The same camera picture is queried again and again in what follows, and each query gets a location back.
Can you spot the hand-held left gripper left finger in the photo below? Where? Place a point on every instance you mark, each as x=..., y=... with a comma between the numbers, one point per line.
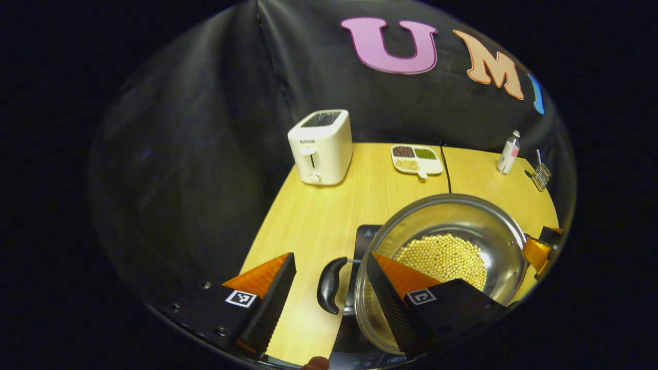
x=270, y=308

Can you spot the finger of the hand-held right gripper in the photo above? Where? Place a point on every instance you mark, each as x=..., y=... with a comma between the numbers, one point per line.
x=552, y=234
x=537, y=254

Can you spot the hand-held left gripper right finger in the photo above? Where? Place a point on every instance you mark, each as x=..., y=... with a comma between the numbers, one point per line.
x=390, y=308

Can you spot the black induction cooktop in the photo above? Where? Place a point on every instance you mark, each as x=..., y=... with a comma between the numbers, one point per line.
x=367, y=241

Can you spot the stainless steel pot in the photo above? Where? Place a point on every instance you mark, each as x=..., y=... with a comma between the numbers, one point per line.
x=452, y=216

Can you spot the pile of yellow soybeans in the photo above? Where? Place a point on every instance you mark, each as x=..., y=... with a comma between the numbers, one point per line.
x=442, y=259

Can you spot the clear bottle pink label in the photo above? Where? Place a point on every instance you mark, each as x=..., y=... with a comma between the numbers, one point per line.
x=508, y=156

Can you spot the white divided bean dish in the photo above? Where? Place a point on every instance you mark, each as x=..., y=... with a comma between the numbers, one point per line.
x=417, y=162

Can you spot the white toaster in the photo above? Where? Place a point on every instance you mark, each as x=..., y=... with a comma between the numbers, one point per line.
x=321, y=149

